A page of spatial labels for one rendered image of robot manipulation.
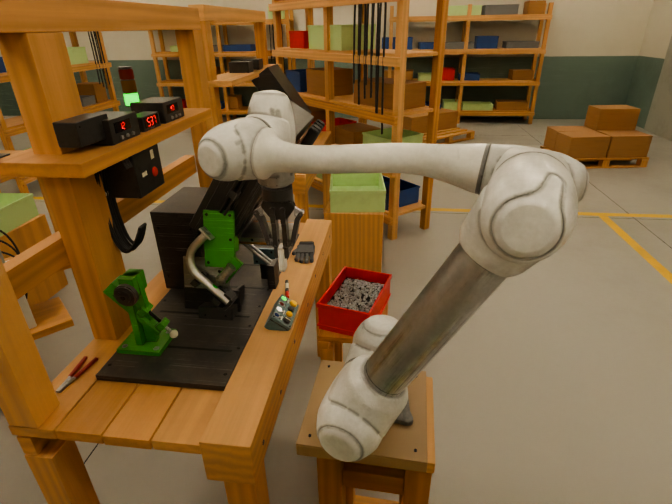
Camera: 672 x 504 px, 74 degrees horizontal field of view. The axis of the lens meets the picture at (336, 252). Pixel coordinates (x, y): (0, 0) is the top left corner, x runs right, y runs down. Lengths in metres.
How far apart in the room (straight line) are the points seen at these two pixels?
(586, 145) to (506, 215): 6.58
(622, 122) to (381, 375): 7.17
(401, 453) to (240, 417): 0.44
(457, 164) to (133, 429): 1.08
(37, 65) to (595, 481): 2.62
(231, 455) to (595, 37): 10.59
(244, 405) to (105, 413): 0.40
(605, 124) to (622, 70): 3.74
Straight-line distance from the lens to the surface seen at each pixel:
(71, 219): 1.57
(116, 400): 1.52
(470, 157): 0.89
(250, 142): 0.87
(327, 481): 1.40
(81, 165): 1.36
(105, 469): 2.58
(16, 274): 1.51
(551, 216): 0.67
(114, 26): 1.79
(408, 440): 1.27
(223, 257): 1.67
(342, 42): 4.62
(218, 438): 1.29
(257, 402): 1.35
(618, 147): 7.49
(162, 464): 2.49
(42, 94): 1.48
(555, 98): 11.01
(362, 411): 0.99
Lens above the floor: 1.85
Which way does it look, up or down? 27 degrees down
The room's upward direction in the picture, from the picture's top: 1 degrees counter-clockwise
